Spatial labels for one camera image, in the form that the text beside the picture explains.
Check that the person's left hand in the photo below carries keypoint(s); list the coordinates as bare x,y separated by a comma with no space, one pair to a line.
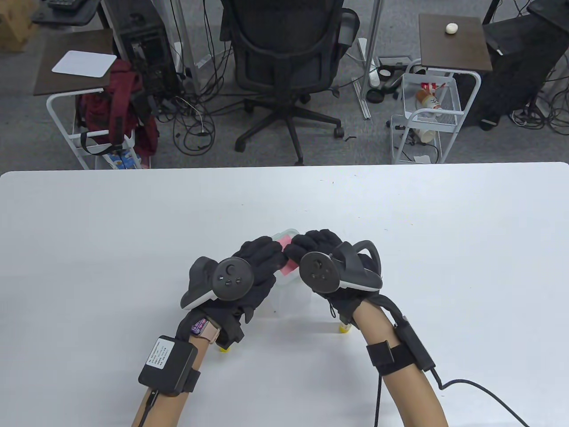
262,253

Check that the person's right hand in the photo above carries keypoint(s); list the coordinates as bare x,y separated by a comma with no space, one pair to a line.
315,242

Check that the pink paper card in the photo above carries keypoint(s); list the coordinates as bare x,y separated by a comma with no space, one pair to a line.
290,266

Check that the clear plastic container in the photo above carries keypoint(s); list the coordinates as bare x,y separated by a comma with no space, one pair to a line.
291,298

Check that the yellow liquid glue bottle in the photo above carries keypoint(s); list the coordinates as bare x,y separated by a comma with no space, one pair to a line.
346,328

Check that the person's left forearm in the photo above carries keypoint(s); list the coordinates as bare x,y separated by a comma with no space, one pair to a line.
169,409

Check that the person's right forearm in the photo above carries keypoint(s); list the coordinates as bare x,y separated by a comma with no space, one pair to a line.
413,396

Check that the dark grey tracking controller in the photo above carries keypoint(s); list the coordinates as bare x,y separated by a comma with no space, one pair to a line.
231,278
318,271

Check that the pink smartwatch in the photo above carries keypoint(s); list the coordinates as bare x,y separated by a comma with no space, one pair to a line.
205,330

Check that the black box with white label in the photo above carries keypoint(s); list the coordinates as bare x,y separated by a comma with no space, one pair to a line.
166,367

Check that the paper cup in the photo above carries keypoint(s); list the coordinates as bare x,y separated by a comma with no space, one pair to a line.
424,134

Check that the black round lid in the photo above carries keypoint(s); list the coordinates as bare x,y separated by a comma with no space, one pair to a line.
374,96

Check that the blue printed box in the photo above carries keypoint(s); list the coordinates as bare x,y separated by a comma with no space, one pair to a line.
120,160

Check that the white power strip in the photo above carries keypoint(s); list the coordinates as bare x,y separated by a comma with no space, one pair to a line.
372,71

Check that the orange bottle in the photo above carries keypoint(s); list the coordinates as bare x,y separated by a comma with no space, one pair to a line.
427,100

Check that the red white packet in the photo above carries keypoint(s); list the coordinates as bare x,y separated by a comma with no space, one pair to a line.
429,85

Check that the black mesh office chair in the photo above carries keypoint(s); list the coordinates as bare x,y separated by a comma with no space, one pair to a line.
284,44

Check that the red backpack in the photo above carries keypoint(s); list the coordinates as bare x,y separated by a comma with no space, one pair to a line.
120,102

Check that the black computer tower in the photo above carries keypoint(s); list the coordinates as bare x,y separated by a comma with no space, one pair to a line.
146,49

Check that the small white round object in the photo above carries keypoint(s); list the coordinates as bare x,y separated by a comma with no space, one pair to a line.
451,28

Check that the white flat pad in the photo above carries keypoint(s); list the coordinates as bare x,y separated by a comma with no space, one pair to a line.
84,63

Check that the black draped cloth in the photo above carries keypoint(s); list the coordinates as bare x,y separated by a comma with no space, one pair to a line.
520,58

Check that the white cart with brown top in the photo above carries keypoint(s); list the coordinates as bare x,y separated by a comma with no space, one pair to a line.
66,49

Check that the black desk tray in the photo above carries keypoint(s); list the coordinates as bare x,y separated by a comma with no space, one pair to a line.
66,17

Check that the black keyboard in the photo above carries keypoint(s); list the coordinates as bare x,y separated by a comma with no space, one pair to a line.
66,3

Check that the cardboard box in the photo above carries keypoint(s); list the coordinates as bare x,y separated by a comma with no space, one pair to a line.
13,31

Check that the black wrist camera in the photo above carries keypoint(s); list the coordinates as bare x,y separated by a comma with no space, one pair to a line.
231,336

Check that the aluminium frame post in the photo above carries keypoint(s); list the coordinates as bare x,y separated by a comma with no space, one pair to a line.
377,26

